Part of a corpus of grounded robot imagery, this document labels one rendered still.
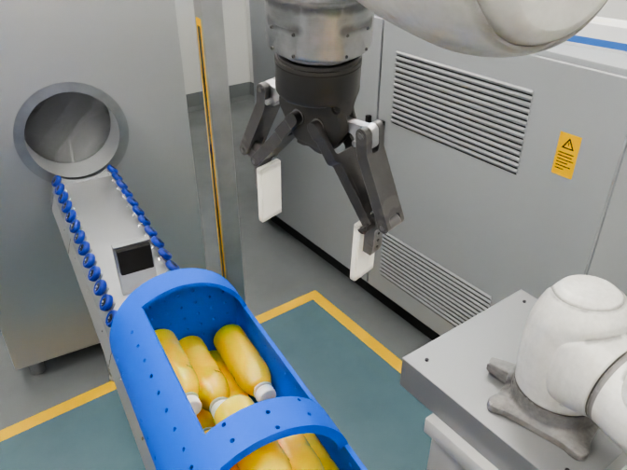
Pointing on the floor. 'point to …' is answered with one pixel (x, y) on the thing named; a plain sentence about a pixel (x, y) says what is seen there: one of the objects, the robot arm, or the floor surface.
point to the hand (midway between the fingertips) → (313, 235)
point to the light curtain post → (220, 137)
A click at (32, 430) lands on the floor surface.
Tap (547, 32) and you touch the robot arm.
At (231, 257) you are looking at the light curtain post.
